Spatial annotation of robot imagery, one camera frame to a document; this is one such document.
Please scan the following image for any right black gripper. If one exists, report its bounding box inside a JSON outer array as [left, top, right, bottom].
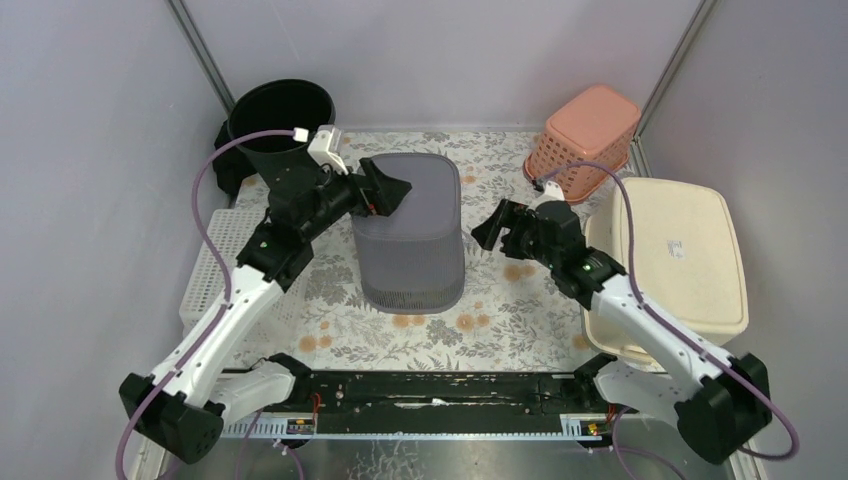
[[470, 198, 559, 270]]

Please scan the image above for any grey ribbed waste bin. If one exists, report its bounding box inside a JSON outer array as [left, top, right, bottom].
[[352, 153, 465, 315]]

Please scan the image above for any black round waste bin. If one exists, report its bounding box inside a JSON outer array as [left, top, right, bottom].
[[215, 79, 336, 181]]

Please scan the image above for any pink perforated plastic basket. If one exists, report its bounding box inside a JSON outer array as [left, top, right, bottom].
[[523, 84, 641, 204]]

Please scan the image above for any white perforated plastic basket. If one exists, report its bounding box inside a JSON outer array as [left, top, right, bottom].
[[179, 209, 306, 359]]

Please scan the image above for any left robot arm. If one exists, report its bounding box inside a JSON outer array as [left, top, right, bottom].
[[119, 158, 412, 464]]

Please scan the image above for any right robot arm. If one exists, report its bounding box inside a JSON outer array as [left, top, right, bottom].
[[472, 199, 773, 464]]

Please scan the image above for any floral patterned table mat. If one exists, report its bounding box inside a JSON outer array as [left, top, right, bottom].
[[225, 132, 594, 372]]

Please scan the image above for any black cloth in corner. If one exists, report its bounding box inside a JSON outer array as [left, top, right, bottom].
[[212, 145, 257, 200]]

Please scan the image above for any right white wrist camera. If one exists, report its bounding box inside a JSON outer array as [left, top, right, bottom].
[[530, 180, 565, 209]]

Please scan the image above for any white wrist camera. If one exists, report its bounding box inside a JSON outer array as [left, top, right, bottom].
[[530, 180, 565, 209], [292, 124, 349, 176]]

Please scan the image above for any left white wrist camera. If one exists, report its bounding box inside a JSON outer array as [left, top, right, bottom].
[[292, 124, 349, 176]]

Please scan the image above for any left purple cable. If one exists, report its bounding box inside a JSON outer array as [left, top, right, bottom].
[[114, 129, 299, 480]]

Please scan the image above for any purple cable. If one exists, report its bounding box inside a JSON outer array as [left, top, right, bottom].
[[539, 160, 802, 480], [114, 129, 299, 480]]

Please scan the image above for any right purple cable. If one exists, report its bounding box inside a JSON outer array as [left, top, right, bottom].
[[539, 160, 802, 480]]

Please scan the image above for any aluminium frame rail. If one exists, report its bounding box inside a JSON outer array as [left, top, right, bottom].
[[152, 372, 747, 442]]

